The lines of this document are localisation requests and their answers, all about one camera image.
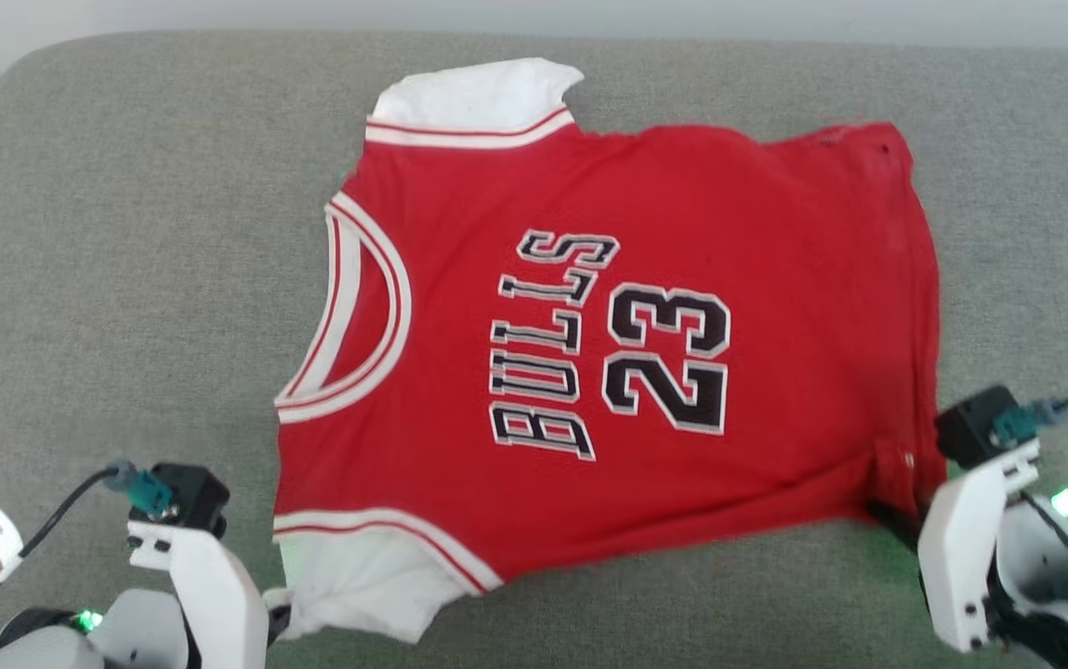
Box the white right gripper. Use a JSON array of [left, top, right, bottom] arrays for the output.
[[868, 439, 1043, 653]]

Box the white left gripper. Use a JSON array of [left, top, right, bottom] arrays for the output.
[[127, 520, 270, 669]]

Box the red Bulls 23 jersey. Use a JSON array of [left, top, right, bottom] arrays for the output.
[[271, 58, 951, 645]]

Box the grey fabric sofa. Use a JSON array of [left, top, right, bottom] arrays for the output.
[[0, 31, 1068, 669]]

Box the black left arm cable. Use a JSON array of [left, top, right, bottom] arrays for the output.
[[0, 460, 174, 669]]

